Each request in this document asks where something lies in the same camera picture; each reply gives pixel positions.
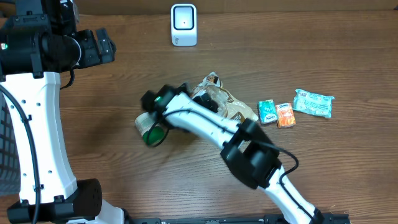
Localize white bottle with green cap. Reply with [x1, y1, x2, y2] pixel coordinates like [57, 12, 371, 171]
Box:
[134, 112, 165, 146]

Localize small teal white packet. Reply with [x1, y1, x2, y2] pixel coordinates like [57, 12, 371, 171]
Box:
[257, 99, 278, 124]

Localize teal tissue pack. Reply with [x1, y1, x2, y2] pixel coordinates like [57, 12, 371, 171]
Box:
[293, 89, 335, 118]

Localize clear plastic pouch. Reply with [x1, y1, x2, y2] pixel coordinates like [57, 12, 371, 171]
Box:
[191, 72, 259, 122]

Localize grey plastic basket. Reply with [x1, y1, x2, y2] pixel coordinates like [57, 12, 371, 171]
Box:
[0, 94, 21, 196]

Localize white barcode scanner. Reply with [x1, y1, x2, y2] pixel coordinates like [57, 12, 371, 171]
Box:
[170, 3, 197, 47]

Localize orange Kleenex tissue pack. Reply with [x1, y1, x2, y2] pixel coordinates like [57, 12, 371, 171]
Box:
[275, 103, 296, 128]

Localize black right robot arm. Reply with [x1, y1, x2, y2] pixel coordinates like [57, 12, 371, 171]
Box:
[141, 85, 325, 223]

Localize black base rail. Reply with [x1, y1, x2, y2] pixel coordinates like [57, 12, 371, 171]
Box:
[132, 213, 351, 224]

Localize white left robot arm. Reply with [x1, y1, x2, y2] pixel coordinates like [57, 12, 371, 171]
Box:
[1, 0, 129, 223]

